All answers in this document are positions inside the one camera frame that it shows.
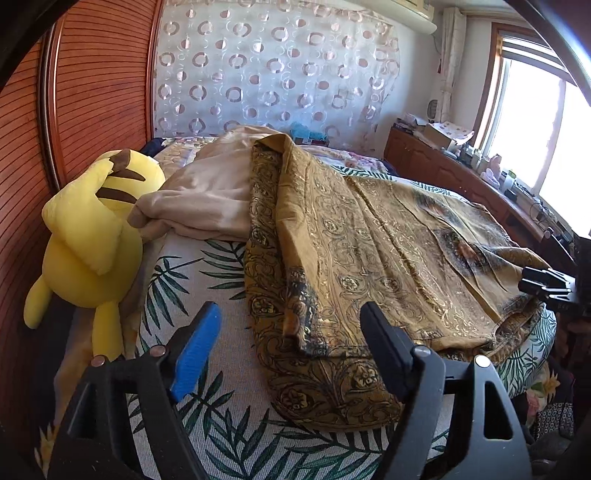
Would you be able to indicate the yellow plush toy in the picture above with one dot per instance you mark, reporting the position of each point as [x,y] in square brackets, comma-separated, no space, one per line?
[92,230]

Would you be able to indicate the sheer circle-patterned wall curtain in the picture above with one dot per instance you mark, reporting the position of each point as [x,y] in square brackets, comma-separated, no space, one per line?
[277,64]

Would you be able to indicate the navy pillow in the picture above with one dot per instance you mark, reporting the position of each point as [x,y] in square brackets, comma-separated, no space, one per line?
[152,146]

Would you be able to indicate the beige cloth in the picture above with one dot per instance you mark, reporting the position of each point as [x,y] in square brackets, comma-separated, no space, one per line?
[207,198]

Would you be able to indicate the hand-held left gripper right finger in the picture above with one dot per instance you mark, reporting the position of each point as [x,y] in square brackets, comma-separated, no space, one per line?
[388,350]

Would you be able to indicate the pale window curtain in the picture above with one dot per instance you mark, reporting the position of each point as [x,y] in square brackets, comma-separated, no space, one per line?
[450,64]

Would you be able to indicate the wall air conditioner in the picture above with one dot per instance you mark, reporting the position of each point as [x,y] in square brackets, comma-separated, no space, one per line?
[415,16]

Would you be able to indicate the blue packet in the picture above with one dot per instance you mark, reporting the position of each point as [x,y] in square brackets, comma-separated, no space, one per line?
[308,133]

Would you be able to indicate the floral bed sheet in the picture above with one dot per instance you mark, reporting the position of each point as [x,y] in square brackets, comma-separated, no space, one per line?
[355,159]

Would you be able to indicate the leaf-print bed blanket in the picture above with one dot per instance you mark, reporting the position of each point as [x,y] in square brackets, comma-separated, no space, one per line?
[217,300]

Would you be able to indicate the wooden framed window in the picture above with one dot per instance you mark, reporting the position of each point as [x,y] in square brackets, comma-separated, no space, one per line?
[540,120]

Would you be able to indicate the person's dark patterned clothing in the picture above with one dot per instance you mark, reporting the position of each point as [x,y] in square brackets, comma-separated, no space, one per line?
[554,420]

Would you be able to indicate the small round desk fan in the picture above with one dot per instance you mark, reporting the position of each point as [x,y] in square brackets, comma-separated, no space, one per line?
[432,110]

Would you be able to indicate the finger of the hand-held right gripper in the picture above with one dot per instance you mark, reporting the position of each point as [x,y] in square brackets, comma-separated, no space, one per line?
[545,282]

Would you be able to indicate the brown patterned shirt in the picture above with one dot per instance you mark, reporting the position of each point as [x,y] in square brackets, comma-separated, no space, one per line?
[369,258]

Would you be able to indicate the open cardboard box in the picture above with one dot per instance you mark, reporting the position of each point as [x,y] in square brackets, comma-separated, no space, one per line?
[445,134]

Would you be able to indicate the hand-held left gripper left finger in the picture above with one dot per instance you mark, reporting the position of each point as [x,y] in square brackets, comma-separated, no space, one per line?
[196,355]

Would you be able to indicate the long wooden cabinet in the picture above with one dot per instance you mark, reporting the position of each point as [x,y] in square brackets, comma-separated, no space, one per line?
[438,166]

